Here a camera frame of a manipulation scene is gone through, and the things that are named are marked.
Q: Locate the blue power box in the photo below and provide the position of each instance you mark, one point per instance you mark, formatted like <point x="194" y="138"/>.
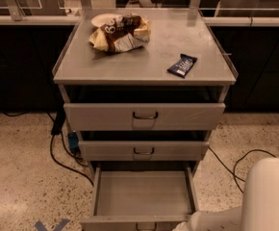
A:
<point x="73" y="141"/>

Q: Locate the white plate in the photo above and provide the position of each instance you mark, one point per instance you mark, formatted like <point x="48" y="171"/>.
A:
<point x="104" y="19"/>

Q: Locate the grey bottom drawer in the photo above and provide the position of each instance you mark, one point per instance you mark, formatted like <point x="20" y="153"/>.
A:
<point x="141" y="199"/>

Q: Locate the crumpled brown chip bag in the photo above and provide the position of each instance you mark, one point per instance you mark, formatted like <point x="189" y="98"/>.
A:
<point x="121" y="33"/>

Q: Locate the dark blue candy bar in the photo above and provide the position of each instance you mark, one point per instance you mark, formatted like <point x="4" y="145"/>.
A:
<point x="183" y="66"/>

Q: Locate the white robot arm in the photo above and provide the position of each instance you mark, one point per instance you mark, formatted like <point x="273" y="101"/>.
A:
<point x="260" y="205"/>

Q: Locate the grey metal drawer cabinet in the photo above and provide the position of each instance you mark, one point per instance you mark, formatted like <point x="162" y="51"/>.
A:
<point x="141" y="76"/>

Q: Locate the grey drawer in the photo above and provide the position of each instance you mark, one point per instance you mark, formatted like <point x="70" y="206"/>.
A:
<point x="143" y="150"/>
<point x="141" y="199"/>
<point x="143" y="116"/>

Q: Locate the grey middle drawer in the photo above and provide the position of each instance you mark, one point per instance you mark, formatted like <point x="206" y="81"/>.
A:
<point x="143" y="150"/>

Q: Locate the grey top drawer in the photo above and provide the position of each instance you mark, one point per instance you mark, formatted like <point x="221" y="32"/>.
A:
<point x="143" y="116"/>

